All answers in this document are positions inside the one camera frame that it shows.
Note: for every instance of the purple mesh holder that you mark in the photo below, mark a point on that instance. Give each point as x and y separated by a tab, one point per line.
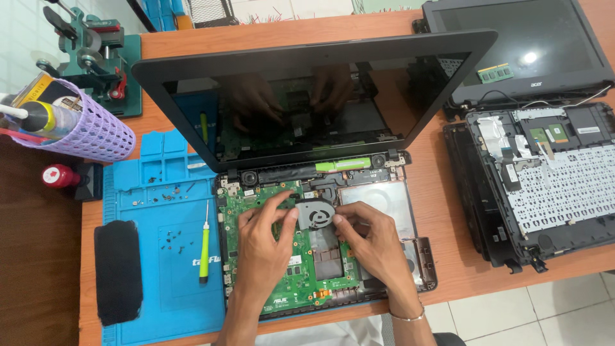
96	129

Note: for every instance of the black laptop keyboard palmrest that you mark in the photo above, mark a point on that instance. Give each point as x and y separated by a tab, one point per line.
562	187

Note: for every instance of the person's white garment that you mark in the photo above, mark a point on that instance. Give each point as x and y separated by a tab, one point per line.
326	334

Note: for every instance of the white stick tool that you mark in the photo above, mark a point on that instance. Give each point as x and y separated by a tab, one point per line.
12	111

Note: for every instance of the green laptop motherboard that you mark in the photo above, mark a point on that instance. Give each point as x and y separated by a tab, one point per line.
302	283

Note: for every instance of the grey heatsink plate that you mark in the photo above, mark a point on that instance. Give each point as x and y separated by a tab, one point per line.
326	254

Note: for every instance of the blue repair mat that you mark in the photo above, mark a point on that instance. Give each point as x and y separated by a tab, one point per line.
158	288

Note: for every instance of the black laptop bottom cover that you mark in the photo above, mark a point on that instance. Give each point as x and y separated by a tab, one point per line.
468	192

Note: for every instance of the black round laptop speaker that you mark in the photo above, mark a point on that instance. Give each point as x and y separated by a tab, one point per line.
249	178
378	161

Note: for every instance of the green cylinder laptop part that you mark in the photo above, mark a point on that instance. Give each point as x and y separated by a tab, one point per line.
343	164

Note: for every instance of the green memory module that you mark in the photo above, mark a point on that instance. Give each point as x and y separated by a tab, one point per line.
495	73

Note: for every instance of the blue plastic trays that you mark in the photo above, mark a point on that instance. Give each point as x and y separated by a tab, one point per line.
161	14

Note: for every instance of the yellow black glue tube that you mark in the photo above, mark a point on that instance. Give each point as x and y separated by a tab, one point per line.
45	117

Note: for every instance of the black detached laptop screen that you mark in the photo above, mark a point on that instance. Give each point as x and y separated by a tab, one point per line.
519	33

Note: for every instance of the black foam pad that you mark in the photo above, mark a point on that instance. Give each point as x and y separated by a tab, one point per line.
117	274

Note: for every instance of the grey laptop cooling fan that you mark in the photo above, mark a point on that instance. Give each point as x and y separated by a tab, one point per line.
314	214

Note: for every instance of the group of small screws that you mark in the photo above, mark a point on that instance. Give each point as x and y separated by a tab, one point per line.
172	240

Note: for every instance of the yellow black box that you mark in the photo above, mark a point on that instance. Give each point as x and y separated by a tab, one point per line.
33	89

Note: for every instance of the red capped bottle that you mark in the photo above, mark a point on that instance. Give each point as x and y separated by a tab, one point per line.
57	176

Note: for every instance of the black opened laptop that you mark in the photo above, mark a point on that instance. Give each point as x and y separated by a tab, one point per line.
288	57

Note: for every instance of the green bench jig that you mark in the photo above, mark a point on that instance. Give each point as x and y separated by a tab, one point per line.
91	57

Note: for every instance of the person's right hand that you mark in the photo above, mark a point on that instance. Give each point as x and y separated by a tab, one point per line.
379	254

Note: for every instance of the silver metal drive plate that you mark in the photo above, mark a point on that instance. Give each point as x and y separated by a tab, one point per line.
379	199

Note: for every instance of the black block stand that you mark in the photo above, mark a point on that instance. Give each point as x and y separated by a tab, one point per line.
90	182

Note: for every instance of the person's left hand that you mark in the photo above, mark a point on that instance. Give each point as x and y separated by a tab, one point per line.
262	250

